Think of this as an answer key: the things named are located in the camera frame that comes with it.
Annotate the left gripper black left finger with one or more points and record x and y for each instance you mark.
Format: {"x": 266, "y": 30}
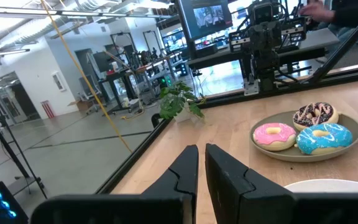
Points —
{"x": 185, "y": 174}

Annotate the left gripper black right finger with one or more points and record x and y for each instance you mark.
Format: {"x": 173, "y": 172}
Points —
{"x": 225, "y": 177}

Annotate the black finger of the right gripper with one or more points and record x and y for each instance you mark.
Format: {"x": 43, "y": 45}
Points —
{"x": 270, "y": 43}
{"x": 259, "y": 45}

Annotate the large pink glazed donut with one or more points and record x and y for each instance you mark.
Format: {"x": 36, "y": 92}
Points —
{"x": 261, "y": 137}

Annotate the large chocolate pink-drizzled donut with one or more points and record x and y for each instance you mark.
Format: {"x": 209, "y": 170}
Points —
{"x": 303, "y": 119}

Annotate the large blue white-drizzled donut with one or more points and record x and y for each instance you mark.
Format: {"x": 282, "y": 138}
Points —
{"x": 337, "y": 138}

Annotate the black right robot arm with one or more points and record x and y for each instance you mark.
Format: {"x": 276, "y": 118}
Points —
{"x": 266, "y": 81}

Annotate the black computer monitor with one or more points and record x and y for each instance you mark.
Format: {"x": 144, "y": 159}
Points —
{"x": 210, "y": 17}

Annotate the grey office desk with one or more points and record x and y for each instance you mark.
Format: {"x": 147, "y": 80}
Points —
{"x": 319, "y": 39}

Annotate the person's hand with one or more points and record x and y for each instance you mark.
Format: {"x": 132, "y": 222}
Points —
{"x": 317, "y": 11}

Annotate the grey-green round plate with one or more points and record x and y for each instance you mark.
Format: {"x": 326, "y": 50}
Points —
{"x": 278, "y": 155}

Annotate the potted green plant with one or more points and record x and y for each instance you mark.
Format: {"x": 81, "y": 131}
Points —
{"x": 176, "y": 102}

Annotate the person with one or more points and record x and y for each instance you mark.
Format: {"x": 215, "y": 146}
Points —
{"x": 353, "y": 15}

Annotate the white round plate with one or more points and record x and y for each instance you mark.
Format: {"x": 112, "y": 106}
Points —
{"x": 331, "y": 186}

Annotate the black work table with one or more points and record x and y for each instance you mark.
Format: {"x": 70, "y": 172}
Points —
{"x": 104, "y": 79}

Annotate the brown cardboard box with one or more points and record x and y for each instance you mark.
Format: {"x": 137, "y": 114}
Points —
{"x": 81, "y": 105}

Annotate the grey office chair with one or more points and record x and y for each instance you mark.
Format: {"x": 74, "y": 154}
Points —
{"x": 87, "y": 87}

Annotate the red striped floor sign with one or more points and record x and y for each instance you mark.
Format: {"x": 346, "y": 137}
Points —
{"x": 48, "y": 109}

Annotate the black tripod stand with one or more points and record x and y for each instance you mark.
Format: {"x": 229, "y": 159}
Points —
{"x": 26, "y": 161}

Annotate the long ceiling light strip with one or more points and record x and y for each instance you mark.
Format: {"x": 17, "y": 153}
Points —
{"x": 73, "y": 13}

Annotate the short ceiling light strip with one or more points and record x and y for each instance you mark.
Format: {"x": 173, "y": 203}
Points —
{"x": 5, "y": 53}

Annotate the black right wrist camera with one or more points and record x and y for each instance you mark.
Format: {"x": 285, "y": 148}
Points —
{"x": 263, "y": 13}

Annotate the black curved corner bracket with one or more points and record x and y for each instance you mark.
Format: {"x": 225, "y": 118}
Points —
{"x": 154, "y": 119}

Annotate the framed wall picture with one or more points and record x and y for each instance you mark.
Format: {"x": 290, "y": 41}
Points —
{"x": 58, "y": 81}

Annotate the silver ventilation duct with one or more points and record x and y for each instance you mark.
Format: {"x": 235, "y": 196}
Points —
{"x": 42, "y": 32}

